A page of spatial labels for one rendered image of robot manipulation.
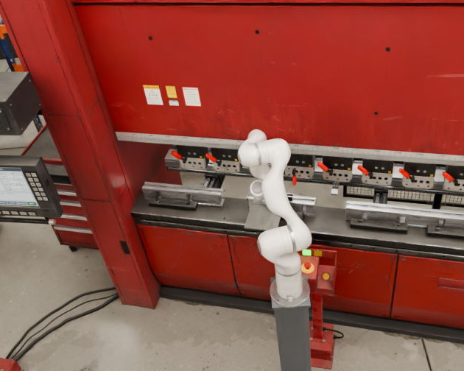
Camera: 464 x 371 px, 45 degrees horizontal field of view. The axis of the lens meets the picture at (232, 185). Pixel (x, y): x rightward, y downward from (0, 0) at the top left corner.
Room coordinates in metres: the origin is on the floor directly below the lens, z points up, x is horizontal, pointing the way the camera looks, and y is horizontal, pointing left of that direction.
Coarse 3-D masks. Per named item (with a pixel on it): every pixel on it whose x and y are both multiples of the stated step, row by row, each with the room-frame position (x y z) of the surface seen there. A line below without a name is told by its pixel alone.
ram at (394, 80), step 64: (128, 64) 2.49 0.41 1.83; (192, 64) 2.37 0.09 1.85; (256, 64) 2.26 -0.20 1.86; (320, 64) 2.15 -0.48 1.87; (384, 64) 2.05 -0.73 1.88; (448, 64) 1.96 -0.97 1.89; (128, 128) 2.53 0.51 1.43; (192, 128) 2.39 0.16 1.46; (256, 128) 2.27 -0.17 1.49; (320, 128) 2.15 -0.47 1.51; (384, 128) 2.04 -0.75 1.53; (448, 128) 1.95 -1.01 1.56
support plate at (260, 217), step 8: (256, 200) 2.25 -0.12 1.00; (256, 208) 2.19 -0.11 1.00; (264, 208) 2.18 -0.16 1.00; (248, 216) 2.14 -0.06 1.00; (256, 216) 2.13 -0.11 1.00; (264, 216) 2.12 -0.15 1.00; (272, 216) 2.11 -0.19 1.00; (280, 216) 2.10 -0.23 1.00; (248, 224) 2.08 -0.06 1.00; (256, 224) 2.07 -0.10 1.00; (264, 224) 2.06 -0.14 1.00; (272, 224) 2.05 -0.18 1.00
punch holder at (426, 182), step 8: (408, 168) 2.00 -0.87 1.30; (416, 168) 1.98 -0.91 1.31; (424, 168) 1.97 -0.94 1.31; (432, 168) 1.96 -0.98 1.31; (416, 176) 1.98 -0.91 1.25; (424, 176) 1.97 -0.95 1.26; (408, 184) 1.99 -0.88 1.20; (416, 184) 1.98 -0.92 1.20; (424, 184) 1.96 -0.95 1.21; (432, 184) 1.95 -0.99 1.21
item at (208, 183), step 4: (208, 176) 2.67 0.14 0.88; (212, 176) 2.66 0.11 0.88; (216, 176) 2.66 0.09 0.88; (220, 176) 2.72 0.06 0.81; (224, 176) 2.79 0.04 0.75; (208, 180) 2.65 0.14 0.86; (212, 180) 2.64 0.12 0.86; (216, 180) 2.66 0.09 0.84; (220, 180) 2.72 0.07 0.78; (204, 184) 2.62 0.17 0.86; (208, 184) 2.64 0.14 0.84; (212, 184) 2.61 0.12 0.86; (216, 184) 2.63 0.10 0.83; (220, 184) 2.72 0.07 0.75
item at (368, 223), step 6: (354, 222) 2.06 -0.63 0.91; (366, 222) 2.04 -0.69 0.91; (372, 222) 2.04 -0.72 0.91; (378, 222) 2.03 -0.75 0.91; (384, 222) 2.02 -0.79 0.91; (390, 222) 2.02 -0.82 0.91; (360, 228) 2.03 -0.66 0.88; (366, 228) 2.02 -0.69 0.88; (372, 228) 2.01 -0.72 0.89; (378, 228) 2.00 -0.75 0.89; (384, 228) 1.99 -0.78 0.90; (390, 228) 1.98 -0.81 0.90; (396, 228) 1.97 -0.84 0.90; (402, 228) 1.96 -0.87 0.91
